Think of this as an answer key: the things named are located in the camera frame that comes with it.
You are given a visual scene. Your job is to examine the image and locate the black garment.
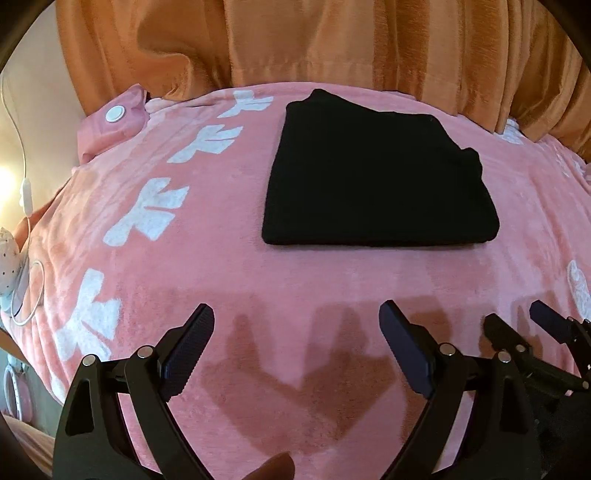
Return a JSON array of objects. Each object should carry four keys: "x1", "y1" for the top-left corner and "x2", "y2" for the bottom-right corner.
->
[{"x1": 262, "y1": 89, "x2": 500, "y2": 248}]

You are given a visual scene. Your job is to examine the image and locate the pink pillow with white button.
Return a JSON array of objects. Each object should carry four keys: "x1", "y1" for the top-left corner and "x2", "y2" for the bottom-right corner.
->
[{"x1": 77, "y1": 84, "x2": 149, "y2": 165}]

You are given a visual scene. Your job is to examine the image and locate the white cable with switch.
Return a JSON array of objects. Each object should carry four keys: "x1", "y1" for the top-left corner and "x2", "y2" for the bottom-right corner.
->
[{"x1": 0, "y1": 73, "x2": 47, "y2": 328}]

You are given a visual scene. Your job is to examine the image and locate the person's left hand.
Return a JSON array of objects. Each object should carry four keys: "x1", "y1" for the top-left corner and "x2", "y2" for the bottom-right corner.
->
[{"x1": 243, "y1": 452, "x2": 296, "y2": 480}]

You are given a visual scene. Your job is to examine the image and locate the white dotted pouch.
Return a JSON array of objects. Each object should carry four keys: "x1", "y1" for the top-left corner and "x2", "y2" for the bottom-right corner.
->
[{"x1": 0, "y1": 224, "x2": 29, "y2": 298}]

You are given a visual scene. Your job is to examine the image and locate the orange curtain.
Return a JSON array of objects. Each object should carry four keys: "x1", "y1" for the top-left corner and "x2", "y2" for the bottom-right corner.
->
[{"x1": 56, "y1": 1, "x2": 590, "y2": 158}]

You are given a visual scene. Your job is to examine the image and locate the pink fleece blanket white bows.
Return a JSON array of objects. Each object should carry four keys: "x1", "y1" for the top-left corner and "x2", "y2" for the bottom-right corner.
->
[{"x1": 4, "y1": 83, "x2": 590, "y2": 479}]

